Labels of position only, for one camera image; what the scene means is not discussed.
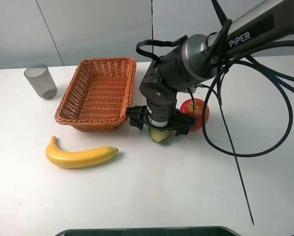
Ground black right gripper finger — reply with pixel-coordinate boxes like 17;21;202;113
175;126;190;136
129;118;144;130

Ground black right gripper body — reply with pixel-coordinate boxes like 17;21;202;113
126;82;195;130

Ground halved avocado with pit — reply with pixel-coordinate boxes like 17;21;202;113
148;126;172;143

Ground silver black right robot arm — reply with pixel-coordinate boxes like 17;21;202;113
126;0;294;135

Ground brown wicker basket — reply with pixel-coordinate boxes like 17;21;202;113
55;57;136;132

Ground red apple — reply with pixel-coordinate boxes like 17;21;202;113
179;98;204;131

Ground yellow banana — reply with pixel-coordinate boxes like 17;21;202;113
45;136;118;169

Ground grey translucent plastic cup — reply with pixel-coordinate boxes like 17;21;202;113
24;64;58;100

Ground black looping robot cables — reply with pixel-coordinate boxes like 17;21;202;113
136;0;294;158

